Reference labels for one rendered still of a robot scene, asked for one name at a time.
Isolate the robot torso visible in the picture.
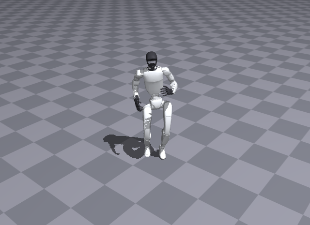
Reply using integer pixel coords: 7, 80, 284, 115
143, 66, 163, 110

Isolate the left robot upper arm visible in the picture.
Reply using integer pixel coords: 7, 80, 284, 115
161, 67, 176, 87

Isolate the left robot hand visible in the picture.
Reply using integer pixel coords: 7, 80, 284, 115
161, 86, 173, 96

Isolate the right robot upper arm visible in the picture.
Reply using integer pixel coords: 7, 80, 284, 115
133, 70, 143, 86

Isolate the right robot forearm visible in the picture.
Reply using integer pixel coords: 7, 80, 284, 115
132, 80, 139, 99

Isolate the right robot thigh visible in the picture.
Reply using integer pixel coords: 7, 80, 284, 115
142, 103, 152, 140

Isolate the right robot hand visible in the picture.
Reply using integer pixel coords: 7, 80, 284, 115
134, 95, 143, 112

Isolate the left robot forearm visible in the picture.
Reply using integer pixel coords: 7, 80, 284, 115
171, 82, 178, 94

